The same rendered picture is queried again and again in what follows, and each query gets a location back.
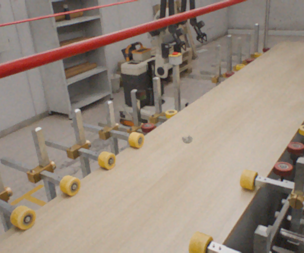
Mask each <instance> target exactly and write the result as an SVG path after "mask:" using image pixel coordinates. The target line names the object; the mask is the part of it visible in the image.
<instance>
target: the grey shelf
mask: <svg viewBox="0 0 304 253"><path fill-rule="evenodd" d="M98 2H99V3H98ZM25 4H26V8H27V13H28V17H29V19H33V18H39V17H44V16H49V15H54V14H60V13H64V5H68V8H69V12H70V11H76V10H82V9H87V8H93V7H98V6H101V2H100V0H26V1H25ZM99 10H100V11H99ZM82 12H83V15H82V16H81V17H76V18H71V19H70V21H66V20H62V21H57V22H55V20H54V17H49V18H44V19H41V20H33V21H30V26H31V30H32V35H33V40H34V45H35V49H36V53H41V52H44V51H48V50H53V49H56V48H59V47H60V46H59V42H61V41H65V40H69V39H71V38H77V37H81V36H83V37H84V36H88V37H91V36H95V37H99V36H103V35H105V30H104V25H103V17H102V10H101V8H96V9H92V10H88V11H82ZM100 18H101V19H100ZM80 29H81V30H80ZM88 59H89V60H88ZM85 62H89V63H90V64H92V63H96V64H97V67H95V68H93V69H90V70H88V71H85V72H83V73H81V74H78V75H76V76H72V77H70V78H67V79H66V78H65V73H64V69H66V68H69V67H72V66H74V65H77V64H82V63H85ZM40 71H41V76H42V81H43V86H44V90H45V97H46V102H47V107H48V111H49V115H53V113H51V111H54V112H59V113H65V114H69V120H72V116H71V115H72V114H71V111H72V110H73V109H79V108H81V107H83V106H85V105H87V104H89V103H91V102H94V101H97V100H98V99H100V98H102V97H105V96H107V95H109V94H110V95H111V98H110V100H113V97H112V89H111V81H110V73H109V61H108V53H107V46H103V47H100V48H97V49H95V50H92V51H88V52H84V53H81V54H77V55H74V56H71V57H68V58H65V59H62V60H59V61H56V62H53V63H49V64H45V65H42V66H40ZM108 76H109V77H108ZM92 86H93V87H92ZM89 88H90V89H89Z"/></svg>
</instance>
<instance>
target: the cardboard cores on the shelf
mask: <svg viewBox="0 0 304 253"><path fill-rule="evenodd" d="M82 15H83V12H82V11H80V12H75V13H70V18H76V17H81V16H82ZM54 20H55V22H57V21H62V20H65V15H60V16H55V17H54ZM92 38H96V37H95V36H91V37H88V36H85V37H83V36H82V37H77V38H71V39H69V40H65V41H61V42H59V46H60V47H63V46H67V45H70V44H73V43H77V42H81V41H84V40H88V39H92ZM95 67H97V64H96V63H92V64H90V63H89V62H85V63H82V64H77V65H74V66H72V67H69V68H66V69H64V73H65V78H66V79H67V78H70V77H72V76H76V75H78V74H81V73H83V72H85V71H88V70H90V69H93V68H95Z"/></svg>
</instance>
